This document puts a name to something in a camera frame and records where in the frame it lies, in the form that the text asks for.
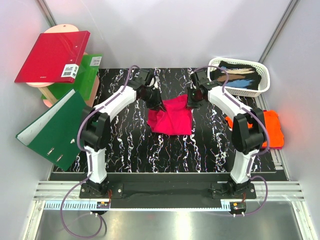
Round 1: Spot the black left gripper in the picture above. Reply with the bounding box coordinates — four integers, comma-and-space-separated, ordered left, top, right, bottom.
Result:
139, 87, 166, 113

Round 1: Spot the magenta pink t shirt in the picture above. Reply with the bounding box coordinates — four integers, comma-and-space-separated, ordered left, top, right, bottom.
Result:
147, 94, 193, 136

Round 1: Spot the white plastic basket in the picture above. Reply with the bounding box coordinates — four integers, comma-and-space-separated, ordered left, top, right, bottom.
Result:
207, 57, 271, 98

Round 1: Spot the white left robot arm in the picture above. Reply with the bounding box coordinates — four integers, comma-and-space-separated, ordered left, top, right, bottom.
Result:
77, 69, 166, 198

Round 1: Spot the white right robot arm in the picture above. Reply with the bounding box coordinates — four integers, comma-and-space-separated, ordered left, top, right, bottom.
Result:
187, 67, 270, 199

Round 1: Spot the black printed t shirt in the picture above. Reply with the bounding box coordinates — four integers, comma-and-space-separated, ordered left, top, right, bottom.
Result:
218, 61, 262, 91

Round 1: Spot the light green folder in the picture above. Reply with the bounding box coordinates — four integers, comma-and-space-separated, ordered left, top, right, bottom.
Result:
48, 54, 103, 101

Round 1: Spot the orange folded t shirt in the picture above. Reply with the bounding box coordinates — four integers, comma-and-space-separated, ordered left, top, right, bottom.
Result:
225, 108, 284, 154

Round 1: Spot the pink wooden stool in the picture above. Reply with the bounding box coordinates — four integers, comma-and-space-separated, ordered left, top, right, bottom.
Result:
15, 23, 102, 108

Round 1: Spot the red ring binder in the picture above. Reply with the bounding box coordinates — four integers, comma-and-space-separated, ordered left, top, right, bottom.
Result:
14, 31, 90, 84

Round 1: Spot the dark green ring binder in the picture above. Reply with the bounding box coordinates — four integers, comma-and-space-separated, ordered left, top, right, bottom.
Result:
16, 89, 87, 171

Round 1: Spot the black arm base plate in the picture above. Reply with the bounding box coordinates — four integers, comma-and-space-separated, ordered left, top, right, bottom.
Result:
79, 181, 257, 200

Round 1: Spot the aluminium frame rail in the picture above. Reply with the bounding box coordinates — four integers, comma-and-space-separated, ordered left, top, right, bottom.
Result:
33, 181, 304, 212

